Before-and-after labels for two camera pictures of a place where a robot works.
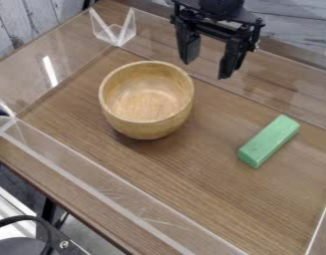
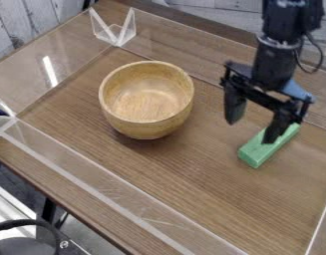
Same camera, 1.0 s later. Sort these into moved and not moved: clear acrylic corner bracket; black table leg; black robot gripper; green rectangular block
Moved: black robot gripper
Not moved: green rectangular block; clear acrylic corner bracket; black table leg
